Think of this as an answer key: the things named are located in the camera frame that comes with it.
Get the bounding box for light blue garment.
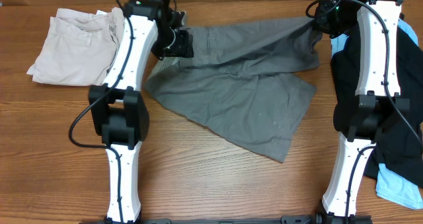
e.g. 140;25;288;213
330;20;422;209

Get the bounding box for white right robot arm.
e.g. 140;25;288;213
312;0;410;223

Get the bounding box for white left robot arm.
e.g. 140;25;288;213
89;0;194;223

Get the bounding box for grey shorts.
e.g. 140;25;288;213
144;17;322;162

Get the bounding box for beige folded shorts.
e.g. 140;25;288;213
27;7;125;86

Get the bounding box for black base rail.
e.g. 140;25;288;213
79;213;374;224

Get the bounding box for black garment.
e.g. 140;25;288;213
330;19;423;188

